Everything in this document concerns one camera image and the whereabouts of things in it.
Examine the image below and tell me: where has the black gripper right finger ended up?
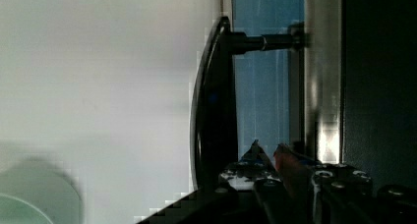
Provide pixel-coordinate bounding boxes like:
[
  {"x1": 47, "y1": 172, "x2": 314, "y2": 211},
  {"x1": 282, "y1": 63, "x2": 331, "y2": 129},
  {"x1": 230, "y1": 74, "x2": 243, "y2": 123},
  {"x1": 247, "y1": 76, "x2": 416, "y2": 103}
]
[{"x1": 273, "y1": 142, "x2": 374, "y2": 224}]

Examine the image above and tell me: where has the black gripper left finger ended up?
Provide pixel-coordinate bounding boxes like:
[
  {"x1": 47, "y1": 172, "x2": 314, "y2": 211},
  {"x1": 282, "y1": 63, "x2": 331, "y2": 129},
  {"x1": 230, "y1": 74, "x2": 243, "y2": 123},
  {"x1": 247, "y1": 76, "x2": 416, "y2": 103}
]
[{"x1": 218, "y1": 140, "x2": 280, "y2": 190}]

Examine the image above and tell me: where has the black oven door handle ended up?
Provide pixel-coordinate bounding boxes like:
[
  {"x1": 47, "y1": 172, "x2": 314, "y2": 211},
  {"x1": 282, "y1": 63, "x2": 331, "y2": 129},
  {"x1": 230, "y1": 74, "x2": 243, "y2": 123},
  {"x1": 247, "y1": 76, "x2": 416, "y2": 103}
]
[{"x1": 190, "y1": 17, "x2": 306, "y2": 190}]

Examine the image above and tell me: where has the green mug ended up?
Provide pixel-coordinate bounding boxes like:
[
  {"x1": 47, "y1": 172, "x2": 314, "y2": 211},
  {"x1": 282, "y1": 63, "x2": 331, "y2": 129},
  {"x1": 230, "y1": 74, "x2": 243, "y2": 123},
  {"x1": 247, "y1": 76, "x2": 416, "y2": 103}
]
[{"x1": 0, "y1": 158, "x2": 84, "y2": 224}]

